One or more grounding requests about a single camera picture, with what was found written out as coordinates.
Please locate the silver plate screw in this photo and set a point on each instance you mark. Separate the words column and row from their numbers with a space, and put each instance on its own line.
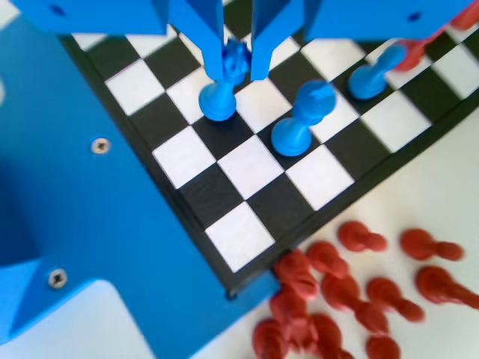
column 100, row 145
column 57, row 278

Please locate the blue chess king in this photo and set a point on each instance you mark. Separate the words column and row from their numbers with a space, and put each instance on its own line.
column 290, row 138

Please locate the red chess pawn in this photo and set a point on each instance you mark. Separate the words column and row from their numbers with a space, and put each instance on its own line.
column 415, row 241
column 383, row 293
column 381, row 348
column 411, row 60
column 353, row 233

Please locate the red chess piece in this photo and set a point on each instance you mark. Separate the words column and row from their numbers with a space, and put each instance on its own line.
column 325, row 258
column 301, row 333
column 267, row 340
column 338, row 291
column 286, row 308
column 295, row 273
column 325, row 334

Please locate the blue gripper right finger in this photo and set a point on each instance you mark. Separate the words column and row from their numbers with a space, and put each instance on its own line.
column 269, row 30

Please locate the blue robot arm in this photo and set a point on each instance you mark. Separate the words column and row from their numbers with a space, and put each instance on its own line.
column 15, row 224

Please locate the blue chess queen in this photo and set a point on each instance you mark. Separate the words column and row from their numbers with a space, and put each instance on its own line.
column 219, row 102

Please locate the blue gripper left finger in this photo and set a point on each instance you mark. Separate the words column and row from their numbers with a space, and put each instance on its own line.
column 209, row 33

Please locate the black white chessboard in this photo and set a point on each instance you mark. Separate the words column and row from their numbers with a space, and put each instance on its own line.
column 254, row 166

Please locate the blue chess pawn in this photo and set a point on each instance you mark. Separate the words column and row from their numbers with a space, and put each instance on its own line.
column 365, row 84

